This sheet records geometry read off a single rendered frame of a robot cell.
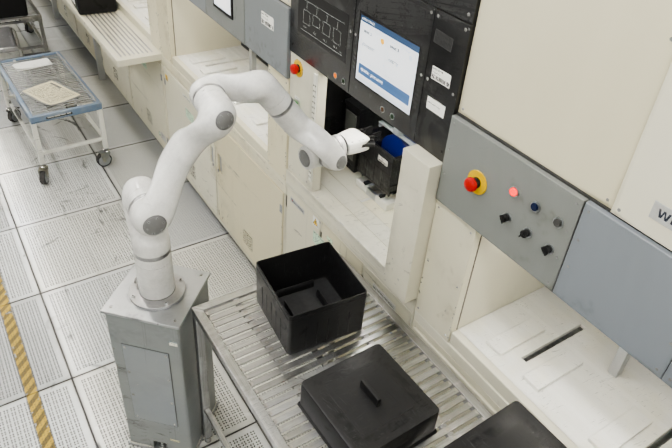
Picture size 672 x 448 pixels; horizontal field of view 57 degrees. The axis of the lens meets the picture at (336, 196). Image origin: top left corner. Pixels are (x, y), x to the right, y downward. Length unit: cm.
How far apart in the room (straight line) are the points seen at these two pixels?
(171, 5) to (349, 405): 250
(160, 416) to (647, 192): 189
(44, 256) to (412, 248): 232
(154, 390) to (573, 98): 175
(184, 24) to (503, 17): 244
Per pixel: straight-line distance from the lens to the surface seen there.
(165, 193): 194
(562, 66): 146
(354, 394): 184
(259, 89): 190
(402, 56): 184
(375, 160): 242
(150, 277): 215
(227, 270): 345
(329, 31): 214
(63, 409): 299
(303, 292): 222
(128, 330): 227
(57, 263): 366
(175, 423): 259
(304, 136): 203
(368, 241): 230
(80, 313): 335
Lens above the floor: 232
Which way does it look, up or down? 35 degrees down
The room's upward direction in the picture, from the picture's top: 5 degrees clockwise
